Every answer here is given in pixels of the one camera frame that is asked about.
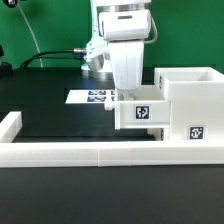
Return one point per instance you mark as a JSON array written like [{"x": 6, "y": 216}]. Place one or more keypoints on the fiducial marker sheet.
[{"x": 89, "y": 96}]

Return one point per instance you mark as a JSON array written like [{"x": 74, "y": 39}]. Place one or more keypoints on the black device at left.
[{"x": 5, "y": 68}]

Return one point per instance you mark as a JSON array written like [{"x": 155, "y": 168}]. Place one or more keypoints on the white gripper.
[{"x": 125, "y": 33}]

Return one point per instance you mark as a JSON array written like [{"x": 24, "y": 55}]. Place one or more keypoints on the white U-shaped border frame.
[{"x": 99, "y": 154}]

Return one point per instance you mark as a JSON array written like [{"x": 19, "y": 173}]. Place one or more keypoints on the white drawer cabinet box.
[{"x": 196, "y": 95}]

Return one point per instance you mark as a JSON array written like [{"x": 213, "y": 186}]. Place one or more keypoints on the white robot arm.
[{"x": 99, "y": 6}]

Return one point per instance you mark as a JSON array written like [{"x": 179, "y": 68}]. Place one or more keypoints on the white drawer one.
[{"x": 148, "y": 110}]

